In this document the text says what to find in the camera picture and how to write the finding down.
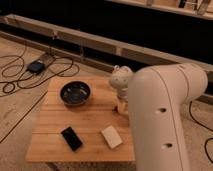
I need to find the black smartphone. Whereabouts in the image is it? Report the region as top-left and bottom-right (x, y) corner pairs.
(61, 127), (83, 151)

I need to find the wooden wall rail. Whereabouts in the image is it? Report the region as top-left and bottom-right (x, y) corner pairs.
(0, 14), (213, 82)

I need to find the black power adapter box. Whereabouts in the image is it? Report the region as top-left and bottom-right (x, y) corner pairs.
(27, 61), (45, 74)

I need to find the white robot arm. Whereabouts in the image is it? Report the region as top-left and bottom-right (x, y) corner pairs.
(109, 63), (208, 171)

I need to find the black cable at right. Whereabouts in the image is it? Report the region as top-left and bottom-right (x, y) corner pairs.
(188, 99), (213, 165)

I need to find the white rectangular sponge block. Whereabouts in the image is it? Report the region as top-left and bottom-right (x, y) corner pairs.
(101, 126), (123, 149)

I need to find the black floor cable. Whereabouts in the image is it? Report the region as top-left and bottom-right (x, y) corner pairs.
(0, 39), (81, 144)

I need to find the wooden table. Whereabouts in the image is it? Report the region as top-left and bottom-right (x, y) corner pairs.
(26, 76), (135, 164)

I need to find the dark ceramic bowl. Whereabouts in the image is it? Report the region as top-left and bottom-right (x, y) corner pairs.
(60, 81), (91, 106)

